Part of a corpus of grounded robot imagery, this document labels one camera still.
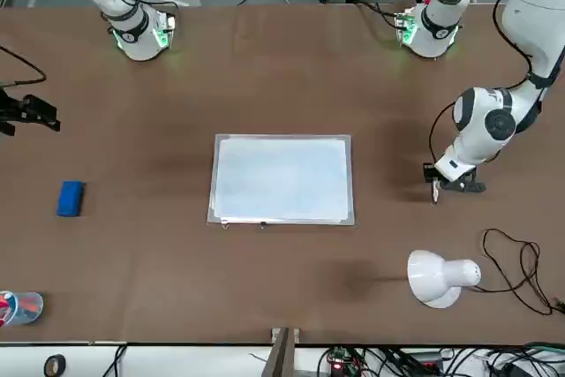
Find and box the circuit board with red light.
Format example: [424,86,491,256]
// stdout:
[323,344,359,373]

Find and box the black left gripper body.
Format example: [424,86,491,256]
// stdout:
[441,168,487,194]

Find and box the silver-framed whiteboard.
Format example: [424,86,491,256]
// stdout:
[206,132,357,230]

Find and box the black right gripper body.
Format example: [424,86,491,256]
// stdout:
[0,87,29,124]

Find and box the aluminium frame post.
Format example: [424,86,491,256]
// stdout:
[263,326,304,377]

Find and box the black tape roll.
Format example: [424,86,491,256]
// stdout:
[43,353,68,377]

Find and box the white desk lamp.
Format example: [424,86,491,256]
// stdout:
[406,249,483,310]

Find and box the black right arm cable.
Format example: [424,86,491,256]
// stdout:
[0,0,183,87]

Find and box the black adapter cable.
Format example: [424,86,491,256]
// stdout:
[102,344,129,377]

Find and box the black lamp cable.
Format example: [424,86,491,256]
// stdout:
[475,228,555,317]

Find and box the clear plastic pen cup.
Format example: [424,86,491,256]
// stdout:
[0,290,45,329]

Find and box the black left arm base cable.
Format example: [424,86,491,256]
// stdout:
[354,0,410,29]

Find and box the blue whiteboard eraser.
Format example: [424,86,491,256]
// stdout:
[56,179,87,219]

